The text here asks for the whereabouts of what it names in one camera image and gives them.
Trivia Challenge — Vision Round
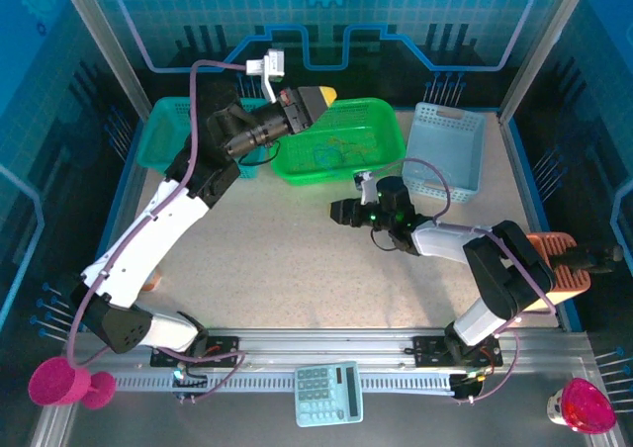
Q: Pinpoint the dark green thin cable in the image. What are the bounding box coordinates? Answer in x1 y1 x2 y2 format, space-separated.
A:
339 138 383 165

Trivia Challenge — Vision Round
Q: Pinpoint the teal plastic basket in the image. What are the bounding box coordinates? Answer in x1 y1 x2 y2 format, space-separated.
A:
136 95 271 180

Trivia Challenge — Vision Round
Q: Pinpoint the green plastic basket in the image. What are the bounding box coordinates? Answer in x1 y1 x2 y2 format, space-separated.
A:
268 98 407 188

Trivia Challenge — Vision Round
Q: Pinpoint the light blue plastic basket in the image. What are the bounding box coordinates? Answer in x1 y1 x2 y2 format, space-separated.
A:
400 101 487 205

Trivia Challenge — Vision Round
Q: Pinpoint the blue table edge strip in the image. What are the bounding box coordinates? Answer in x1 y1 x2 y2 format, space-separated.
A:
498 115 588 333
78 118 147 330

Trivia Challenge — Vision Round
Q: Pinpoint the light blue calculator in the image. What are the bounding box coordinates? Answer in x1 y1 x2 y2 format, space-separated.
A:
295 361 365 428

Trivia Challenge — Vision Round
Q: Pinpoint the orange slotted rack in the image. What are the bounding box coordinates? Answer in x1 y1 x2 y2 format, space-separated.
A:
524 232 592 306

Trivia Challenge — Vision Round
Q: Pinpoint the small black control board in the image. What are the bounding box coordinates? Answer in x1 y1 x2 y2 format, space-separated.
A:
170 362 209 404
450 367 489 402

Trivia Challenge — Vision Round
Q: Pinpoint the black object in rack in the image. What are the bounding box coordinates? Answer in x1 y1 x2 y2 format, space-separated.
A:
551 242 624 276

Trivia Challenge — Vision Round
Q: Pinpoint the magenta goblet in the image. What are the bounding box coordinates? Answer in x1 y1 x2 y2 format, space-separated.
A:
28 356 118 411

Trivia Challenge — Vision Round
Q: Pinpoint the right gripper black wire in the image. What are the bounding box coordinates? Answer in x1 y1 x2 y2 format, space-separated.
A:
370 227 398 253

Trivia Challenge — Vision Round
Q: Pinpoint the gripper black wire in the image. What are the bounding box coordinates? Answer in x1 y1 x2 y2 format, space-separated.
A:
235 138 282 167
370 227 398 253

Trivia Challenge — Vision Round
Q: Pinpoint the left gripper black wire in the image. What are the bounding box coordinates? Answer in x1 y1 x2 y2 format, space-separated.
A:
235 138 282 167

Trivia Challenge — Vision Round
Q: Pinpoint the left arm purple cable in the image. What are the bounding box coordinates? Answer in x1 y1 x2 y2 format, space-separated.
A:
65 59 248 404

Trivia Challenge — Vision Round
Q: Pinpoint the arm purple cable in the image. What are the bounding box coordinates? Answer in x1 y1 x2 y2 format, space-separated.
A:
366 157 558 404
65 59 248 404

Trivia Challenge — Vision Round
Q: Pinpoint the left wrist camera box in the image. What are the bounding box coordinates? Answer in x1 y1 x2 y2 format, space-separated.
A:
244 47 287 105

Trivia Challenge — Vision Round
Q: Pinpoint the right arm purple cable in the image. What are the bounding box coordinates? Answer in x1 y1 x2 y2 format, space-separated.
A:
366 157 558 404

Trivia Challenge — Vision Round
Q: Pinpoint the aluminium rail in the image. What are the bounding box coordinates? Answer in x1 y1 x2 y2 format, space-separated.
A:
63 326 594 385

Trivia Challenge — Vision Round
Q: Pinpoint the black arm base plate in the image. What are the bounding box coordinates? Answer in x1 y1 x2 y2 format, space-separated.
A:
150 335 239 369
412 335 503 369

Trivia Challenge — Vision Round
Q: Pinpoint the aluminium frame post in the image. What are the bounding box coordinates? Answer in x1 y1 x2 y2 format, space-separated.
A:
52 0 153 121
496 0 593 125

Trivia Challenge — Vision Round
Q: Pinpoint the slotted cable duct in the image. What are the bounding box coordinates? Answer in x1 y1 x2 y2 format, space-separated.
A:
113 371 457 395

